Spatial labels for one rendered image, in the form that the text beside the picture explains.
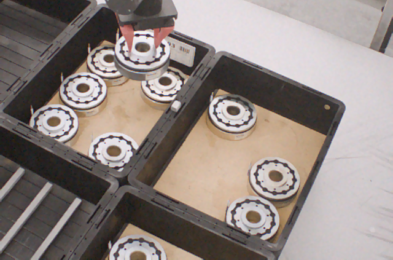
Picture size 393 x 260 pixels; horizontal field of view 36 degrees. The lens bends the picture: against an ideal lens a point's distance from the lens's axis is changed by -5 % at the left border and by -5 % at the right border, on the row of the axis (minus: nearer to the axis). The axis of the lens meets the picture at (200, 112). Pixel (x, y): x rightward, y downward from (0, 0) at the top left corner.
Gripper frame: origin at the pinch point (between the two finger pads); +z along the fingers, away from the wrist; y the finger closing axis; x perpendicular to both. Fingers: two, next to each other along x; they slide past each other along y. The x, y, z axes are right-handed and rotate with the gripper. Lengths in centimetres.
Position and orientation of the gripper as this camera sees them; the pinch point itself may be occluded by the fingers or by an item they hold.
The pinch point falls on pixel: (142, 45)
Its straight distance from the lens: 114.4
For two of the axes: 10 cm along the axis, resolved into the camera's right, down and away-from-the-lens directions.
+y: 9.5, -1.6, 2.8
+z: -1.1, 6.6, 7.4
